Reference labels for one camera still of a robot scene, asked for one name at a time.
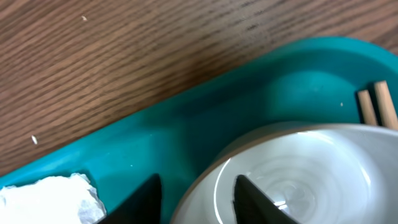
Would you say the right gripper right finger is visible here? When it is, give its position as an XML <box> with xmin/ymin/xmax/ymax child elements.
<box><xmin>233</xmin><ymin>175</ymin><xmax>297</xmax><ymax>224</ymax></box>

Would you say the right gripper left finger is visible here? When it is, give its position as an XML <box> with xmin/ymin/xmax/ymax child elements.
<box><xmin>99</xmin><ymin>174</ymin><xmax>162</xmax><ymax>224</ymax></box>

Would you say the grey ceramic bowl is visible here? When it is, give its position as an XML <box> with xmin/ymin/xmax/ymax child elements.
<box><xmin>171</xmin><ymin>122</ymin><xmax>397</xmax><ymax>223</ymax></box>

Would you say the wooden chopstick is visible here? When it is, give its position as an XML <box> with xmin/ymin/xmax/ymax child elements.
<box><xmin>358</xmin><ymin>90</ymin><xmax>378</xmax><ymax>126</ymax></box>
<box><xmin>374</xmin><ymin>81</ymin><xmax>397</xmax><ymax>130</ymax></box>

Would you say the crumpled white napkin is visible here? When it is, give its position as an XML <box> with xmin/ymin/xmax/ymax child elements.
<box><xmin>1</xmin><ymin>173</ymin><xmax>107</xmax><ymax>224</ymax></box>

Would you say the teal serving tray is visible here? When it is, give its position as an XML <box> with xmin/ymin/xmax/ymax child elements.
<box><xmin>1</xmin><ymin>37</ymin><xmax>397</xmax><ymax>223</ymax></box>

